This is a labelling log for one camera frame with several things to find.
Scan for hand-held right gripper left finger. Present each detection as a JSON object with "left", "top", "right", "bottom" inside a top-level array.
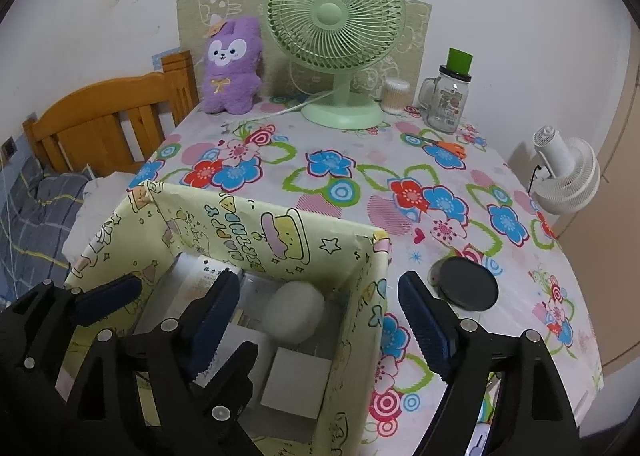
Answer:
[{"left": 65, "top": 270, "right": 242, "bottom": 456}]

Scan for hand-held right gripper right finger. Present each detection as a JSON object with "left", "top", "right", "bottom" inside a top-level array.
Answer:
[{"left": 397, "top": 271, "right": 573, "bottom": 456}]

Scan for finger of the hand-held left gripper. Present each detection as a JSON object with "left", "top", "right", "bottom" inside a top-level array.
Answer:
[
  {"left": 150, "top": 341, "right": 261, "bottom": 456},
  {"left": 0, "top": 273, "right": 143, "bottom": 372}
]

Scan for white box with brown picture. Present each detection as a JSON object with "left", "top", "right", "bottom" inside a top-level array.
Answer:
[{"left": 140, "top": 252, "right": 246, "bottom": 331}]

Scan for black round compact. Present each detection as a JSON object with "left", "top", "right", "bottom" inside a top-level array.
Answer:
[{"left": 431, "top": 257, "right": 499, "bottom": 311}]

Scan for white charger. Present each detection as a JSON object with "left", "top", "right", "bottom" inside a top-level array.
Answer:
[{"left": 260, "top": 347, "right": 333, "bottom": 421}]

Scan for white earbud case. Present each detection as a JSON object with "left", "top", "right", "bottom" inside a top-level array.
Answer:
[{"left": 266, "top": 282, "right": 326, "bottom": 344}]

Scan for yellow patterned storage box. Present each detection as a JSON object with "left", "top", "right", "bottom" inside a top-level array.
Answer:
[{"left": 64, "top": 181, "right": 391, "bottom": 456}]

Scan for white pillow cloth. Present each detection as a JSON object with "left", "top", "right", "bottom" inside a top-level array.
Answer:
[{"left": 62, "top": 171, "right": 146, "bottom": 267}]

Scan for blue plaid bedding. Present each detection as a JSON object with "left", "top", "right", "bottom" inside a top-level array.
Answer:
[{"left": 0, "top": 156, "right": 93, "bottom": 307}]

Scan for floral tablecloth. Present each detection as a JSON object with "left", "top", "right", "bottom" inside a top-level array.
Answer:
[{"left": 62, "top": 106, "right": 606, "bottom": 456}]

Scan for wooden bed headboard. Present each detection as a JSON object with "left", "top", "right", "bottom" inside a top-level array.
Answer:
[{"left": 22, "top": 50, "right": 201, "bottom": 179}]

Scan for white standing fan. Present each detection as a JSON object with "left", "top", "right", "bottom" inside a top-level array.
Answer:
[{"left": 527, "top": 125, "right": 601, "bottom": 215}]

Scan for glass jar with green lid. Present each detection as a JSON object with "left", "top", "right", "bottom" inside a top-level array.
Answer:
[{"left": 419, "top": 48, "right": 473, "bottom": 131}]

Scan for clear cotton swab container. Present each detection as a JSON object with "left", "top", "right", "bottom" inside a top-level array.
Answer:
[{"left": 382, "top": 78, "right": 412, "bottom": 115}]

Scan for purple plush toy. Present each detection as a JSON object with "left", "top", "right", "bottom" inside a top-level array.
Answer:
[{"left": 201, "top": 16, "right": 265, "bottom": 115}]

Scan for beige patterned board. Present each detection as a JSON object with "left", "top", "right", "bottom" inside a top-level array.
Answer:
[{"left": 176, "top": 0, "right": 431, "bottom": 111}]

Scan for green desk fan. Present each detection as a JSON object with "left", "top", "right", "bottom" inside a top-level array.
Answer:
[{"left": 266, "top": 0, "right": 407, "bottom": 129}]

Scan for orange handled scissors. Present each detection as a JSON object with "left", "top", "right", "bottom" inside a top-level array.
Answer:
[{"left": 404, "top": 132, "right": 468, "bottom": 159}]

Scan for black fan cable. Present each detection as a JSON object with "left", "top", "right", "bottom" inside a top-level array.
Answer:
[{"left": 527, "top": 163, "right": 546, "bottom": 194}]

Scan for white fan power cable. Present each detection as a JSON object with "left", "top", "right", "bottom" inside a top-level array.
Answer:
[{"left": 220, "top": 90, "right": 335, "bottom": 133}]

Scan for blue wall paper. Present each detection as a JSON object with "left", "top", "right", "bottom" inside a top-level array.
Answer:
[{"left": 150, "top": 50, "right": 178, "bottom": 71}]

